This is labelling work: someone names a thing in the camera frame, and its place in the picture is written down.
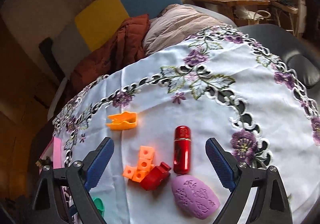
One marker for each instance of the orange cube blocks toy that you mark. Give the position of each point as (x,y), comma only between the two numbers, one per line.
(140,166)

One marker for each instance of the pink cardboard box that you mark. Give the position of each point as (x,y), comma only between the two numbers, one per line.
(57,150)

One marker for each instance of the yellow blue grey chair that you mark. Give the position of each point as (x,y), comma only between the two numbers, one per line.
(105,13)

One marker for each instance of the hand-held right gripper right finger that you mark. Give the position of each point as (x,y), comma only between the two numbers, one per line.
(220,164)

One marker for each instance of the wooden side table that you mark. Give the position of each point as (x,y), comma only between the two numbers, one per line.
(230,1)

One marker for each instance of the rust brown quilted jacket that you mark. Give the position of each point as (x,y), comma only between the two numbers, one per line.
(112,51)

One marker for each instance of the red plastic block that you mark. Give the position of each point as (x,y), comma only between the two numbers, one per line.
(155,177)

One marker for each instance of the red metal capsule container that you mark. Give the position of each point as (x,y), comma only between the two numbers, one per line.
(181,148)

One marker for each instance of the embroidered floral tablecloth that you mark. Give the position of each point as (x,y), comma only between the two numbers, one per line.
(225,88)

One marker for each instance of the wooden stand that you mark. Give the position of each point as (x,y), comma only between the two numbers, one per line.
(285,6)

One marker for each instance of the pale pink duvet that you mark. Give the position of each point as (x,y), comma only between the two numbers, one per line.
(175,28)

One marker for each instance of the purple oval brush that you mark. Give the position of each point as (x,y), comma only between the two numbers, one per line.
(195,196)

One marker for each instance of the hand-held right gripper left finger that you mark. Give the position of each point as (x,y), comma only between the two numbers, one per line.
(100,164)

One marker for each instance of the teal plastic clip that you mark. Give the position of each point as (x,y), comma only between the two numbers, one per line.
(98,205)

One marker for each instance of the black padded chair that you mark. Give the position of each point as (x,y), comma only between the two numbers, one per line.
(300,68)

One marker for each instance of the orange plastic clip toy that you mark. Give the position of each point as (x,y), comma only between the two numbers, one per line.
(122,121)

